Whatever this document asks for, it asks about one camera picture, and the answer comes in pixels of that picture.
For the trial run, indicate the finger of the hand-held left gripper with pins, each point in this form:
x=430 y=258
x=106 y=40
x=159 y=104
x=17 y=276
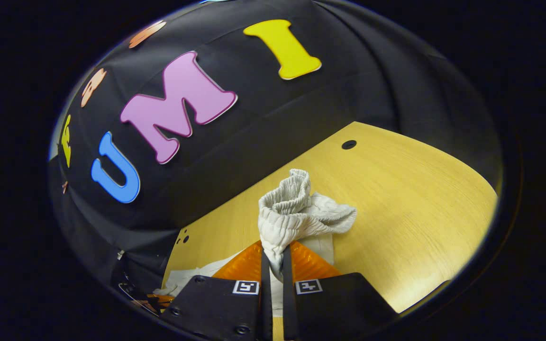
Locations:
x=161 y=299

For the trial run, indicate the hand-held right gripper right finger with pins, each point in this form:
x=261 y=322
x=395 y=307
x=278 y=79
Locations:
x=287 y=293

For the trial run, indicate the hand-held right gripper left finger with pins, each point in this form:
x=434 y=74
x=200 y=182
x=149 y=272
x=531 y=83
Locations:
x=266 y=293

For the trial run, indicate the white jeans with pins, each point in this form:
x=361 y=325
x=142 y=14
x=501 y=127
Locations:
x=292 y=213

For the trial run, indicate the small metal clip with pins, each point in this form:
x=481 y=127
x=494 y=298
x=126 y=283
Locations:
x=120 y=255

